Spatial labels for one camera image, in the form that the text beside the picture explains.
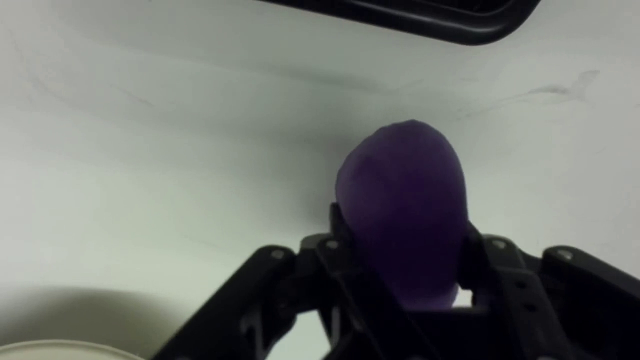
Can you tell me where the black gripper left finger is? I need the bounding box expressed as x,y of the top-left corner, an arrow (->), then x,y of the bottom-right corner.
150,204 -> 409,360

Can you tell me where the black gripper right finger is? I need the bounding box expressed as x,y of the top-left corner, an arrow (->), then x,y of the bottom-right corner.
459,227 -> 640,360

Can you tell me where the purple plushy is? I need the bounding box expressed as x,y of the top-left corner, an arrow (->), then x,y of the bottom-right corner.
334,120 -> 469,310

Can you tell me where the cream white bowl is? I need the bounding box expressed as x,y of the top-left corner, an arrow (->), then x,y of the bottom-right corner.
0,341 -> 143,360

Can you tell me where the black plastic tray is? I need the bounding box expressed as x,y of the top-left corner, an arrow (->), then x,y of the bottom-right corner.
266,0 -> 541,46

